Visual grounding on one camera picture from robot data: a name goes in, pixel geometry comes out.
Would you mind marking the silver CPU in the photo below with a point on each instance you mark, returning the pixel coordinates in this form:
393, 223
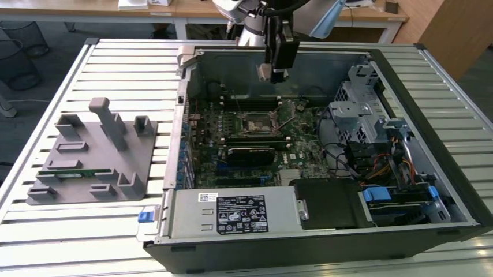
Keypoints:
263, 72

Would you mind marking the thin metal locking lever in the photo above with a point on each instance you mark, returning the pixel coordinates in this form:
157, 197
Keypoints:
289, 120
241, 106

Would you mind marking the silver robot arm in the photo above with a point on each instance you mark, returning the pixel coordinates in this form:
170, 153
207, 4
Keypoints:
250, 33

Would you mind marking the CPU socket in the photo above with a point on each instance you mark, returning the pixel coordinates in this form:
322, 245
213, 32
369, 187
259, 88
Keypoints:
258, 125

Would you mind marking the black RAM slot bank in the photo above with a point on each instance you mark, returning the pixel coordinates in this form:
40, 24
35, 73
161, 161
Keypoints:
250, 104
254, 142

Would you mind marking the silver drive cage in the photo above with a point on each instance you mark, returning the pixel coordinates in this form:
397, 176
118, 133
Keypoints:
346, 111

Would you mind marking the small brown box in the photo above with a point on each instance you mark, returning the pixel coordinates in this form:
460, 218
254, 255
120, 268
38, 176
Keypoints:
392, 7

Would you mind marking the green motherboard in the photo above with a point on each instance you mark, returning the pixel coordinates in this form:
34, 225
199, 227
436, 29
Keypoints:
304, 144

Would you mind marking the white box with label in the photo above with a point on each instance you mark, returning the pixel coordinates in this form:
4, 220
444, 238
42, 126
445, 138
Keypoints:
158, 2

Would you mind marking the black graphics card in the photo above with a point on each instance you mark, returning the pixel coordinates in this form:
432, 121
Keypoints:
250, 157

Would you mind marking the silver chipset heatsink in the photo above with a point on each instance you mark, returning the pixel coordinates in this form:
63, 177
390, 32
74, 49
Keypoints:
289, 176

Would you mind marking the wooden cabinet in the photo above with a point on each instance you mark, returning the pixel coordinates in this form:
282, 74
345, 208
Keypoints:
454, 34

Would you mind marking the black expansion slot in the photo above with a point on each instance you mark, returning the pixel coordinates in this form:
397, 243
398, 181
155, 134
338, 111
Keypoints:
238, 181

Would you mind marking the hard disk in blue carrier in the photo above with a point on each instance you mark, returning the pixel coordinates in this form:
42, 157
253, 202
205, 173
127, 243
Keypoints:
377, 194

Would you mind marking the grey parts rack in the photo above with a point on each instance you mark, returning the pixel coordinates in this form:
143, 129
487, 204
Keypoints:
100, 161

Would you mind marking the silver power supply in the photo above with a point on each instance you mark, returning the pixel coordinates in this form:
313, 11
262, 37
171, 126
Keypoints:
185, 213

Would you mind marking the black mesh waste bin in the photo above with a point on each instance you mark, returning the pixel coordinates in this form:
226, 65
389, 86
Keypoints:
27, 37
15, 66

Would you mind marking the blue case latch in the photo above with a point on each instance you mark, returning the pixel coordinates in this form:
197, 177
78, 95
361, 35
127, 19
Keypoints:
145, 217

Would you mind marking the green RAM stick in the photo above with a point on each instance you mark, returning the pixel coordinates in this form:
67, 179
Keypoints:
70, 172

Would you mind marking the black PC case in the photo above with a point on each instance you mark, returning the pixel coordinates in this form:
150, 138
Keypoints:
269, 254

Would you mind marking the grey metal foot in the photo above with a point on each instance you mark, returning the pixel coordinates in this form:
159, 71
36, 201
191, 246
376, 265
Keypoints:
7, 106

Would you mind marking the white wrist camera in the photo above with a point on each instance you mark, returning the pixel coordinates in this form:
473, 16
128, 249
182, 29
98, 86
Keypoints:
231, 8

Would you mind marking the wooden desk white frame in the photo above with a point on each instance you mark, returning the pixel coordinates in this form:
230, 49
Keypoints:
96, 11

